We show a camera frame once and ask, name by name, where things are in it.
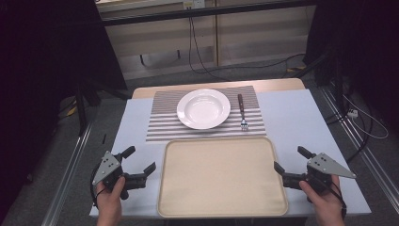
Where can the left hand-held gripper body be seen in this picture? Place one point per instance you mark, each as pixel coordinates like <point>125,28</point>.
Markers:
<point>106,165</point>

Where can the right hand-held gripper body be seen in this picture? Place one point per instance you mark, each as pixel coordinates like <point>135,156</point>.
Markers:
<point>323,171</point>

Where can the person's right hand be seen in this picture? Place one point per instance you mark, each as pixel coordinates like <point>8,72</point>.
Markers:
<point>324,204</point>

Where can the person's left hand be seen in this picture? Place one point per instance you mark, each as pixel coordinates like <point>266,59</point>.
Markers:
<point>108,199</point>

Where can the white table cover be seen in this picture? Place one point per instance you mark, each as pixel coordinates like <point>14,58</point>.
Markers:
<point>291,119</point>

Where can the grey striped placemat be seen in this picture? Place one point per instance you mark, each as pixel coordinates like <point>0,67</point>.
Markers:
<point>163,125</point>

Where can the beige plastic tray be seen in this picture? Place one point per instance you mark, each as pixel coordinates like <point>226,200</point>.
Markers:
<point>221,177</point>

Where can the white power strip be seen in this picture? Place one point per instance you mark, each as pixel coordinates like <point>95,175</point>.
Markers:
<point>353,113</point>

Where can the black metal stand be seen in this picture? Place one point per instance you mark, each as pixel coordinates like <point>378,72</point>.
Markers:
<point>83,103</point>
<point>329,69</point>

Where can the white deep plate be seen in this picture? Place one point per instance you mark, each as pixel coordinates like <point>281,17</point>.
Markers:
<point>203,109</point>

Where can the black curtain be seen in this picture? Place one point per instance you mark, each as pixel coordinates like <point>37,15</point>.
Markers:
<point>47,62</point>
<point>360,47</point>

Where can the beige wooden cabinet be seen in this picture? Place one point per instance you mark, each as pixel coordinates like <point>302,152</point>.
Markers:
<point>260,37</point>

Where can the black horizontal bar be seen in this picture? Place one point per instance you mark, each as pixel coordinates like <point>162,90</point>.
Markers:
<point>200,13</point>

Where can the aluminium floor rail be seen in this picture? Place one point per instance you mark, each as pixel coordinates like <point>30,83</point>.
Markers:
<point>360,147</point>
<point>67,175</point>

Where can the white wall socket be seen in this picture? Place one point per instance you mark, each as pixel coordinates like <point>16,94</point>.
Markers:
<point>193,3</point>

